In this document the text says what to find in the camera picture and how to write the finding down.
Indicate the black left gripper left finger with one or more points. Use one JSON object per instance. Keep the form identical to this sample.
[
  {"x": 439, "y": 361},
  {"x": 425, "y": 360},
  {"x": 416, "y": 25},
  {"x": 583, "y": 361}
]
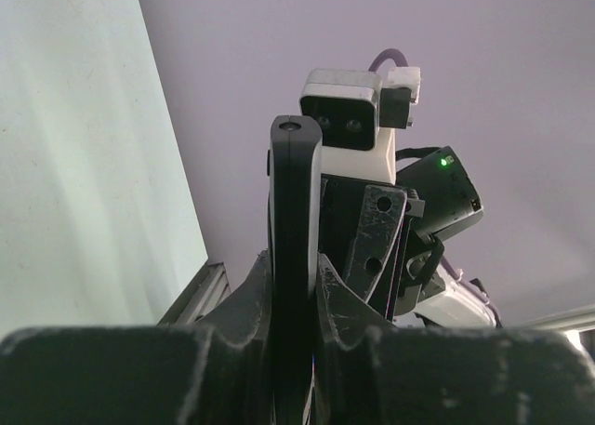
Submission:
[{"x": 216, "y": 371}]

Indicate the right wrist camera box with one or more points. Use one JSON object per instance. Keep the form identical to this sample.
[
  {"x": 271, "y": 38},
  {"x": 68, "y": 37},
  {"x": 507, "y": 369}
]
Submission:
[{"x": 359, "y": 113}]

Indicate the aluminium frame post right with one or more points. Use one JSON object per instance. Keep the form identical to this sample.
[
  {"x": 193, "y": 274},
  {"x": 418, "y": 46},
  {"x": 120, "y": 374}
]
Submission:
[{"x": 577, "y": 325}]

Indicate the aluminium frame post left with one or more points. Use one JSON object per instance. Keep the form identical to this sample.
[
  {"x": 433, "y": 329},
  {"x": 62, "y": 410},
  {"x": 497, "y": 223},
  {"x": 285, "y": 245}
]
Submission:
[{"x": 206, "y": 290}]

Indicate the aluminium frame post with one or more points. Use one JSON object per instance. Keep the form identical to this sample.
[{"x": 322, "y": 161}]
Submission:
[
  {"x": 577, "y": 325},
  {"x": 206, "y": 290}
]

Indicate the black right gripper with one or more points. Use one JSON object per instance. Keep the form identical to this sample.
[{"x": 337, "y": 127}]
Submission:
[{"x": 364, "y": 231}]

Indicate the black remote control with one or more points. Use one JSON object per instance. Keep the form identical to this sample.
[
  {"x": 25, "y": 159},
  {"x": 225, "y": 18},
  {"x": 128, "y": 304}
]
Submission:
[{"x": 294, "y": 212}]

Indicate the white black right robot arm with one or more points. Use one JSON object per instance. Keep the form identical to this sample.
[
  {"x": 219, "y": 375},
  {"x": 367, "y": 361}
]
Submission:
[{"x": 432, "y": 292}]

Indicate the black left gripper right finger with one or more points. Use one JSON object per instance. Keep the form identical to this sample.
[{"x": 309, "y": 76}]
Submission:
[{"x": 368, "y": 371}]

